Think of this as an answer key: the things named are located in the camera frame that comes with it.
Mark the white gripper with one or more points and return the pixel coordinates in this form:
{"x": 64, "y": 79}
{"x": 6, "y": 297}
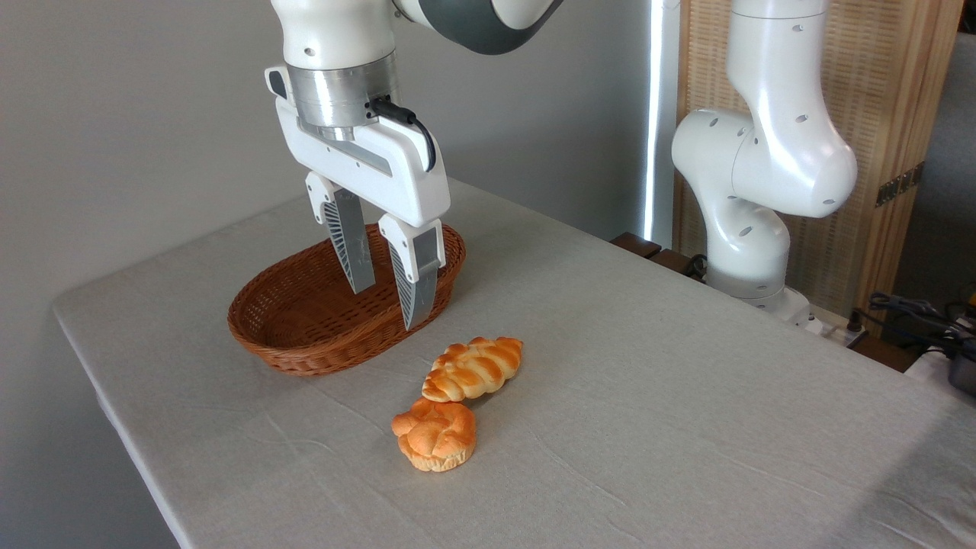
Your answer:
{"x": 402, "y": 177}

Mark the dark brown wooden furniture edge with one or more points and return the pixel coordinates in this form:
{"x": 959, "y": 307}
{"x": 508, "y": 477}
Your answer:
{"x": 637, "y": 244}

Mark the wooden bamboo folding screen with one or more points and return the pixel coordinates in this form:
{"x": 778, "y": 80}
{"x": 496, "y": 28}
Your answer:
{"x": 877, "y": 91}

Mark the long braided bread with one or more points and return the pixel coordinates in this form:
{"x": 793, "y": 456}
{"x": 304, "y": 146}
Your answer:
{"x": 473, "y": 368}

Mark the brass screen hinge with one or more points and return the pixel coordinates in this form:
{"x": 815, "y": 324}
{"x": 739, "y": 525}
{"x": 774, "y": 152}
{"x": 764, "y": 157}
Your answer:
{"x": 900, "y": 183}

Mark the white power strip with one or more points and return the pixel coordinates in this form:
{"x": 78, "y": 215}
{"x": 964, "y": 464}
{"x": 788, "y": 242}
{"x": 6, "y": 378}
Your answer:
{"x": 835, "y": 328}

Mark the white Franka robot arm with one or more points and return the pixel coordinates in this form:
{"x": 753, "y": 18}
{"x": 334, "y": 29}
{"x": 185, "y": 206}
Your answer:
{"x": 778, "y": 152}

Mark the white vertical frame strip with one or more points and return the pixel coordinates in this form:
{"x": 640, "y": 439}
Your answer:
{"x": 660, "y": 114}

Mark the brown oval wicker basket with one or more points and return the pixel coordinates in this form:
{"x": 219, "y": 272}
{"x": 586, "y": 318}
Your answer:
{"x": 305, "y": 320}

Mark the round knotted bread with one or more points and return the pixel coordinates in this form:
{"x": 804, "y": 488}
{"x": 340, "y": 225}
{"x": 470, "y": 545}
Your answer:
{"x": 435, "y": 436}

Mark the grey tablecloth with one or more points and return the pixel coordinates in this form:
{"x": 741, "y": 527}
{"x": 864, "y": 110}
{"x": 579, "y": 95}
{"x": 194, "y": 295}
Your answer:
{"x": 648, "y": 419}

